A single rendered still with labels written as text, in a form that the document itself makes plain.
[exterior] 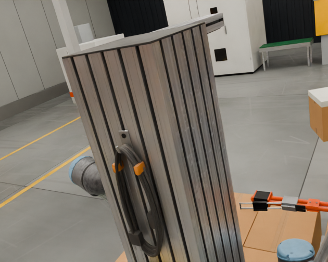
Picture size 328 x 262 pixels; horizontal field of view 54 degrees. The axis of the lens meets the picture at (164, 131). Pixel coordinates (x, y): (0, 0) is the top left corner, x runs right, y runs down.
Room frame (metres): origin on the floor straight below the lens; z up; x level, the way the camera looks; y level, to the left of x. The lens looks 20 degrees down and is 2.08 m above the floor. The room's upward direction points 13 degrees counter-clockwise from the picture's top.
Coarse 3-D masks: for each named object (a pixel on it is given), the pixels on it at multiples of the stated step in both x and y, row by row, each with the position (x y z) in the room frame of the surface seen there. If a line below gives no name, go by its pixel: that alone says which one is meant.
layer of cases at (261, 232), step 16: (240, 224) 1.92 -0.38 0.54; (256, 224) 1.88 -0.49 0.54; (272, 224) 1.84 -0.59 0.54; (288, 224) 1.81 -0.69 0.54; (304, 224) 1.77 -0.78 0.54; (320, 224) 1.94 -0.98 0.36; (256, 240) 1.73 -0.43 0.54; (272, 240) 1.69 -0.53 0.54; (320, 240) 1.90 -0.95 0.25; (256, 256) 1.59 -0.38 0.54; (272, 256) 1.56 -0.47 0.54
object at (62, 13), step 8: (56, 0) 4.48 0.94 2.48; (64, 0) 4.54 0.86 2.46; (56, 8) 4.51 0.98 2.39; (64, 8) 4.51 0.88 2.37; (64, 16) 4.48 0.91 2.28; (64, 24) 4.48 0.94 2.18; (72, 24) 4.56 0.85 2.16; (64, 32) 4.51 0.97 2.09; (72, 32) 4.52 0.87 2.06; (72, 40) 4.49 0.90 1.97; (72, 48) 4.47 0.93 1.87
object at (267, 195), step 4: (256, 192) 1.43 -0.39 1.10; (260, 192) 1.43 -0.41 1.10; (264, 192) 1.42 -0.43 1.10; (268, 192) 1.41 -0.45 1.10; (256, 196) 1.40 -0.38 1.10; (260, 196) 1.39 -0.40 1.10; (264, 196) 1.38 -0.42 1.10; (268, 196) 1.38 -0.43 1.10; (256, 200) 1.39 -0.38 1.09; (260, 200) 1.37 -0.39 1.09; (264, 200) 1.36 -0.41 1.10; (268, 200) 1.35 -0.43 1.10; (272, 200) 1.40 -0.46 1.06; (268, 204) 1.35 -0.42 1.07
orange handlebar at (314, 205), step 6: (252, 198) 1.41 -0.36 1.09; (276, 198) 1.37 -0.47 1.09; (282, 198) 1.36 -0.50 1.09; (270, 204) 1.35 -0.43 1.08; (276, 204) 1.33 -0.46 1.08; (300, 204) 1.28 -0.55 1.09; (312, 204) 1.25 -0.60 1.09; (318, 204) 1.24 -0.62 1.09; (324, 204) 1.24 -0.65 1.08; (312, 210) 1.24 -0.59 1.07; (318, 210) 1.22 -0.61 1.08; (324, 210) 1.21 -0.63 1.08
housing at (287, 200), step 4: (284, 196) 1.36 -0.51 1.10; (288, 196) 1.35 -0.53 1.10; (292, 196) 1.34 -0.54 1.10; (284, 200) 1.33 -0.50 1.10; (288, 200) 1.32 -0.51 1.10; (292, 200) 1.31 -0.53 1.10; (296, 200) 1.31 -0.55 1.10; (284, 204) 1.31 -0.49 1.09; (288, 204) 1.30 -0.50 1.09; (292, 204) 1.29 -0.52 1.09; (284, 208) 1.31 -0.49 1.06; (288, 208) 1.30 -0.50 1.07; (292, 208) 1.29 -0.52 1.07
